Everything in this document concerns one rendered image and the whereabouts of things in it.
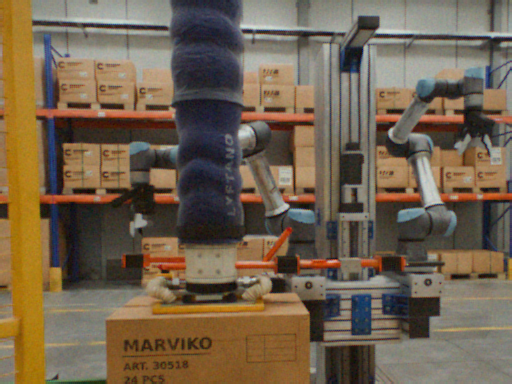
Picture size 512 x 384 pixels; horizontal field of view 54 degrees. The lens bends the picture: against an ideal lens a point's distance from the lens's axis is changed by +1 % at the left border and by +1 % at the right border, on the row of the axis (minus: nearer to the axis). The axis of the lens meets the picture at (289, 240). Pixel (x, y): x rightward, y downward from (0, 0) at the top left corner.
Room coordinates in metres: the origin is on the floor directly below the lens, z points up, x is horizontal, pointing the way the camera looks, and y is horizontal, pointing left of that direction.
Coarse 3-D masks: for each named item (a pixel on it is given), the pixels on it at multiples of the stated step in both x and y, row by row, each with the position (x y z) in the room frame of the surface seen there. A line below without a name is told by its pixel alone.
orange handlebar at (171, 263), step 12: (168, 264) 1.60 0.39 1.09; (180, 264) 1.61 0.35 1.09; (240, 264) 1.62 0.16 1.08; (252, 264) 1.62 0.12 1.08; (264, 264) 1.62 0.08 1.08; (300, 264) 1.63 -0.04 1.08; (312, 264) 1.64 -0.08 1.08; (324, 264) 1.64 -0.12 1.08; (336, 264) 1.64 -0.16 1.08; (372, 264) 1.65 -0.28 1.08
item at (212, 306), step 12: (216, 300) 1.57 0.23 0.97; (228, 300) 1.54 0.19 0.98; (240, 300) 1.57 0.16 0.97; (156, 312) 1.48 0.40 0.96; (168, 312) 1.49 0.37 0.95; (180, 312) 1.49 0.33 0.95; (192, 312) 1.49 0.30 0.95; (204, 312) 1.50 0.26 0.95; (216, 312) 1.50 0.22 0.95; (228, 312) 1.50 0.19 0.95
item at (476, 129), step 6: (468, 108) 2.00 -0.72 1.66; (474, 108) 1.99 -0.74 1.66; (480, 108) 1.99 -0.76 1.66; (468, 114) 2.03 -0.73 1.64; (468, 120) 2.03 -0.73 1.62; (474, 120) 1.99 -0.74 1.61; (462, 126) 2.03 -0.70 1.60; (474, 126) 1.99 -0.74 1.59; (480, 126) 2.00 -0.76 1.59; (462, 132) 2.04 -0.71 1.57; (474, 132) 1.99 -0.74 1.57; (480, 132) 2.00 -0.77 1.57
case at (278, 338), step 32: (128, 320) 1.43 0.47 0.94; (160, 320) 1.44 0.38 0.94; (192, 320) 1.45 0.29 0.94; (224, 320) 1.46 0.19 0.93; (256, 320) 1.47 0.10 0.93; (288, 320) 1.47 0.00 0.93; (128, 352) 1.43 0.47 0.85; (160, 352) 1.44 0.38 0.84; (192, 352) 1.45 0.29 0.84; (224, 352) 1.46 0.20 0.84; (256, 352) 1.47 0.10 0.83; (288, 352) 1.47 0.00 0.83
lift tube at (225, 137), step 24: (192, 120) 1.55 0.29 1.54; (216, 120) 1.55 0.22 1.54; (240, 120) 1.64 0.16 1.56; (192, 144) 1.54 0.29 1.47; (216, 144) 1.54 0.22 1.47; (240, 144) 1.65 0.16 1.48; (192, 168) 1.54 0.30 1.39; (216, 168) 1.54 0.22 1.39; (192, 192) 1.55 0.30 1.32; (216, 192) 1.55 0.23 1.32; (240, 192) 1.64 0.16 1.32; (192, 216) 1.54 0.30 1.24; (216, 216) 1.54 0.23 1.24; (240, 216) 1.60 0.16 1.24; (192, 240) 1.54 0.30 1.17; (216, 240) 1.54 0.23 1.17; (240, 240) 1.60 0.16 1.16
